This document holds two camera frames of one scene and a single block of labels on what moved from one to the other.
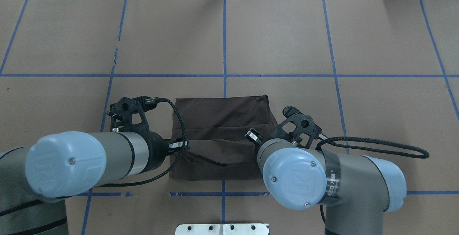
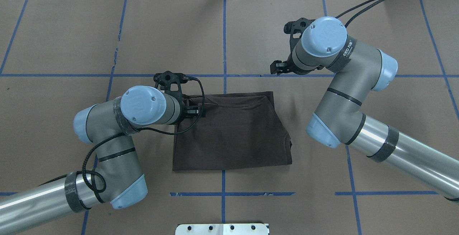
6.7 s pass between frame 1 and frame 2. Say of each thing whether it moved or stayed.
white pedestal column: stayed
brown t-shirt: moved
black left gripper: moved
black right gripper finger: moved
